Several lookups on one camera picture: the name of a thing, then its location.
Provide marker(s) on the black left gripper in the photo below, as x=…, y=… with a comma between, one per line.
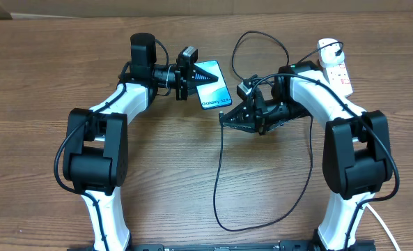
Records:
x=185, y=75

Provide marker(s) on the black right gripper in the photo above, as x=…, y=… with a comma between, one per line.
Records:
x=259, y=116

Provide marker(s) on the blue Galaxy smartphone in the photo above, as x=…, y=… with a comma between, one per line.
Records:
x=216, y=94

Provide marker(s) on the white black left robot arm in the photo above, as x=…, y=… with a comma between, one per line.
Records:
x=94, y=154

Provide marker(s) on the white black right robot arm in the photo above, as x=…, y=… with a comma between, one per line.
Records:
x=356, y=153

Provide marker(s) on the white USB charger plug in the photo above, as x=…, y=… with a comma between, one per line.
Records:
x=330, y=52

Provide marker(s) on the white power strip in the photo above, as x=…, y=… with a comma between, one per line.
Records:
x=339, y=79

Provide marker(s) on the cardboard backdrop panel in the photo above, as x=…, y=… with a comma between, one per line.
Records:
x=10, y=9

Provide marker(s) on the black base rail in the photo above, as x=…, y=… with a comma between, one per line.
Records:
x=220, y=247

